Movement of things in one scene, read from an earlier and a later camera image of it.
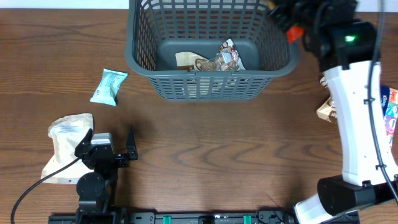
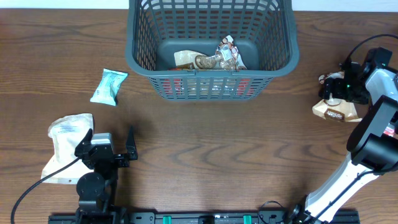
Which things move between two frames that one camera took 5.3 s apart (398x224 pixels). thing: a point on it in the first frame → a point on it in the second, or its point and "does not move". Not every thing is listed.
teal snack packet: (109, 87) does not move
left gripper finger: (84, 144) does not move
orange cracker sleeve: (294, 33) → (207, 87)
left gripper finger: (130, 145) does not move
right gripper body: (280, 14) → (330, 88)
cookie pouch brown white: (226, 59) does not move
